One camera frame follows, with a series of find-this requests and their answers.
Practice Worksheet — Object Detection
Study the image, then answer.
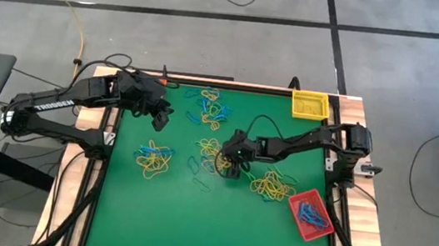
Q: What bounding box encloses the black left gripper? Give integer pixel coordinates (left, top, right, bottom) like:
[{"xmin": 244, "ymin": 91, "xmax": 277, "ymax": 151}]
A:
[{"xmin": 112, "ymin": 67, "xmax": 179, "ymax": 134}]

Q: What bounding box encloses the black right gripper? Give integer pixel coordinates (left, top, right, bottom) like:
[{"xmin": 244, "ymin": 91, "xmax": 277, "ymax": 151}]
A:
[{"xmin": 219, "ymin": 128, "xmax": 263, "ymax": 183}]

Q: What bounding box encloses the thin blue rubber band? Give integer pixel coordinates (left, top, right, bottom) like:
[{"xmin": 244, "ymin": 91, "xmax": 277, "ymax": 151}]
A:
[{"xmin": 199, "ymin": 156, "xmax": 218, "ymax": 174}]

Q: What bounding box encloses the right rubber band pile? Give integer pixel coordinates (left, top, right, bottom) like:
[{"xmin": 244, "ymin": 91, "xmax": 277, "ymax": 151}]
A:
[{"xmin": 247, "ymin": 173, "xmax": 300, "ymax": 204}]

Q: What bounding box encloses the right pile of bands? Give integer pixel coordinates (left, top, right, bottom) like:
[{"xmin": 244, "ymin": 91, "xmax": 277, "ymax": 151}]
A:
[{"xmin": 262, "ymin": 173, "xmax": 296, "ymax": 200}]

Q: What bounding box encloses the green table mat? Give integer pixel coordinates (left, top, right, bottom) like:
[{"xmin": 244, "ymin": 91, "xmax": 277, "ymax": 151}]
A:
[{"xmin": 84, "ymin": 73, "xmax": 353, "ymax": 246}]

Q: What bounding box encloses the light wooden table board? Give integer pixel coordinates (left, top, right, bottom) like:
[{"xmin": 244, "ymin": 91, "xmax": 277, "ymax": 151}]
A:
[
  {"xmin": 319, "ymin": 94, "xmax": 410, "ymax": 246},
  {"xmin": 31, "ymin": 59, "xmax": 126, "ymax": 246}
]

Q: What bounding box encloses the yellow plastic basket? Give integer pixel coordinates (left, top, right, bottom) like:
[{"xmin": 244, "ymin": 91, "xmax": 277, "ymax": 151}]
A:
[{"xmin": 289, "ymin": 88, "xmax": 333, "ymax": 123}]

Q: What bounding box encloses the red plastic basket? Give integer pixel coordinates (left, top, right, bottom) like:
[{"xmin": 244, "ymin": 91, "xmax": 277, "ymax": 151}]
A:
[{"xmin": 282, "ymin": 184, "xmax": 341, "ymax": 245}]

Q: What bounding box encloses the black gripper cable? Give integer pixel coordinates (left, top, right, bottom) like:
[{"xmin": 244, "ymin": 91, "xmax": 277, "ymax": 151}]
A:
[{"xmin": 245, "ymin": 112, "xmax": 288, "ymax": 143}]

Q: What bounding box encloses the black cable loop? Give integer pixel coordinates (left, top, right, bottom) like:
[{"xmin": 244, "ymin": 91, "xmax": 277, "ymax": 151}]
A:
[{"xmin": 71, "ymin": 47, "xmax": 135, "ymax": 88}]

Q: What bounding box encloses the black aluminium table frame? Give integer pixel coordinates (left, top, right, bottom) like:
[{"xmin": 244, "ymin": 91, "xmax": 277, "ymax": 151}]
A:
[{"xmin": 30, "ymin": 56, "xmax": 412, "ymax": 246}]

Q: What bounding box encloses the yellow hanging power cable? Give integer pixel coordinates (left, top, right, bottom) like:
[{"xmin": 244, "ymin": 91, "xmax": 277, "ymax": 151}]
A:
[{"xmin": 25, "ymin": 0, "xmax": 92, "ymax": 68}]

